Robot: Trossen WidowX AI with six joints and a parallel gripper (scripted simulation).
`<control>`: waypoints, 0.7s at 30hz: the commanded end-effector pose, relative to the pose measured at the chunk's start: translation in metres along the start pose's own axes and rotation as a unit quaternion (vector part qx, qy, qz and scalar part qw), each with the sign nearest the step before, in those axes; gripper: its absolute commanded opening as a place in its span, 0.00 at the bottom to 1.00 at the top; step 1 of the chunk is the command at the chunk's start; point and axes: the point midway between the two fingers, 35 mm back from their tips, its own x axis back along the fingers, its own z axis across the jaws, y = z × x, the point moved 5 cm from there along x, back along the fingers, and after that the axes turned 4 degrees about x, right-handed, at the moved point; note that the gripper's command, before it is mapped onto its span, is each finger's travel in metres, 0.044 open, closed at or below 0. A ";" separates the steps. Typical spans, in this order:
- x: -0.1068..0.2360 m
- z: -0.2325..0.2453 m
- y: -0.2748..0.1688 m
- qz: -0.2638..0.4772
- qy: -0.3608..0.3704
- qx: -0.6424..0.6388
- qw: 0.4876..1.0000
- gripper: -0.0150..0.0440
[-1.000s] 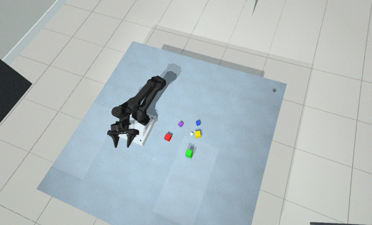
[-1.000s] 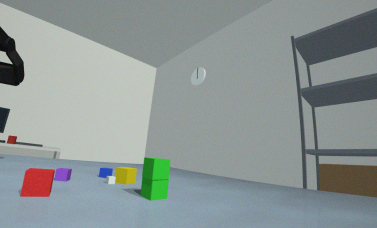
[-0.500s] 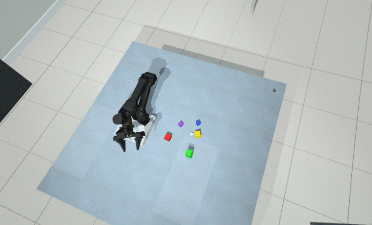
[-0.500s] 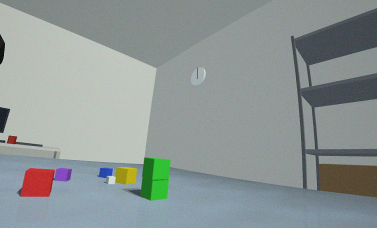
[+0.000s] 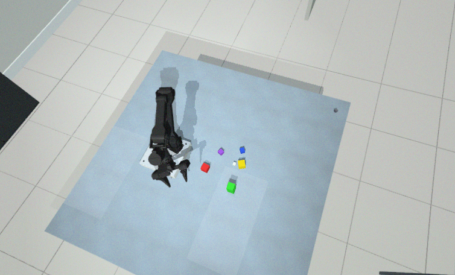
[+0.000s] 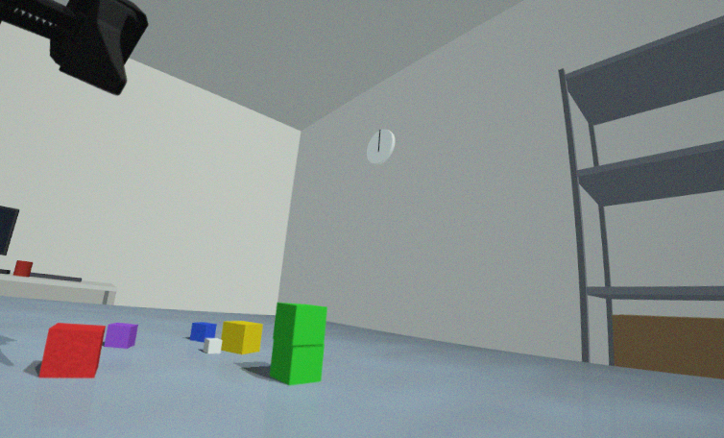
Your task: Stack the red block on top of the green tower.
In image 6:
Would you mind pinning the small white block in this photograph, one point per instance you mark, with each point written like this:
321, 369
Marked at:
212, 345

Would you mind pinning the blue block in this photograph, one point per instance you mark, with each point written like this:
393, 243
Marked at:
202, 330

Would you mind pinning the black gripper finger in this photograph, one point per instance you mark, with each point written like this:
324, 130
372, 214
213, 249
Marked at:
94, 56

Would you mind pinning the green block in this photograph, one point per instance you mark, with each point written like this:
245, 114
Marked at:
297, 364
300, 324

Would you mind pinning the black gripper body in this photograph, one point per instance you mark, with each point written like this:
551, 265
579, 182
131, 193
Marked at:
68, 21

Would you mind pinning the purple cube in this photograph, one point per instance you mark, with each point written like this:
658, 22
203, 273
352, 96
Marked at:
121, 335

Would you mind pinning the red block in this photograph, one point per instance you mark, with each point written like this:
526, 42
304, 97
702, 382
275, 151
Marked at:
72, 350

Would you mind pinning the yellow block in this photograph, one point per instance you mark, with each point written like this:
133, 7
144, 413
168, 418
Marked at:
241, 337

